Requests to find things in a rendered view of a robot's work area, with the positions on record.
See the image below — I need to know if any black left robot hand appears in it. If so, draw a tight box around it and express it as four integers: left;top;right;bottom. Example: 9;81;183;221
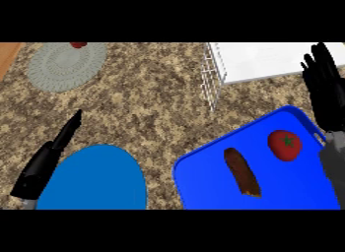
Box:
8;108;83;201

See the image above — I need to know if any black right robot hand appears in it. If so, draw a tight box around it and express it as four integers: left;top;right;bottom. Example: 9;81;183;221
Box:
300;41;345;135

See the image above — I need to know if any blue tray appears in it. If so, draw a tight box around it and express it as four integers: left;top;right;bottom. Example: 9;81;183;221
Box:
171;104;341;211

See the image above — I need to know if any blue oval plate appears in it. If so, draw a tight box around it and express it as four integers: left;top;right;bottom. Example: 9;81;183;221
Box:
35;144;147;211

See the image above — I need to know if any red tomato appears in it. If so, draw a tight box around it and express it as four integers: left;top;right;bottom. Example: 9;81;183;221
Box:
266;129;303;162

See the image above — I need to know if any grey round placemat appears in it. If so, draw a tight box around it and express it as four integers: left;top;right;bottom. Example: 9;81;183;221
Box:
26;42;109;94

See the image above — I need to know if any white wire tiered shelf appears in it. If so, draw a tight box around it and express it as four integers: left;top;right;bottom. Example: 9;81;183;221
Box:
199;42;345;113

